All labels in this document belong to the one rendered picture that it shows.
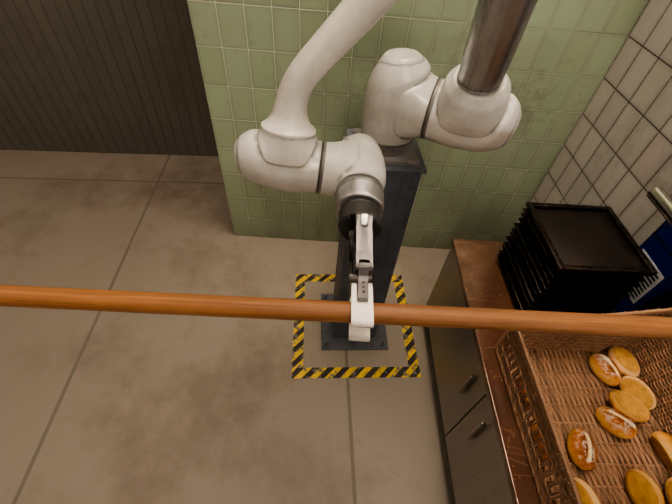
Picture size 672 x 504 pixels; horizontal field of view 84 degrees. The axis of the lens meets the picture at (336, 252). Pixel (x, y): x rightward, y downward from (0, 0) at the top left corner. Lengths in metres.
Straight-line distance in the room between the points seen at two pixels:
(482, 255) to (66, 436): 1.77
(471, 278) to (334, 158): 0.88
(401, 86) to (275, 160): 0.43
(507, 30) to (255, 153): 0.51
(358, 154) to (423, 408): 1.30
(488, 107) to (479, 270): 0.70
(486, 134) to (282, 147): 0.53
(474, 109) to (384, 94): 0.22
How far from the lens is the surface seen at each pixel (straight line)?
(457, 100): 0.96
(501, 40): 0.86
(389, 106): 1.02
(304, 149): 0.69
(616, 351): 1.44
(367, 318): 0.50
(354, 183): 0.66
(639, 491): 1.28
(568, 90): 1.90
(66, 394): 2.01
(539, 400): 1.12
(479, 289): 1.42
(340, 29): 0.67
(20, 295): 0.66
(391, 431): 1.72
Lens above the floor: 1.62
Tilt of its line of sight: 48 degrees down
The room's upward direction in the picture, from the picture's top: 5 degrees clockwise
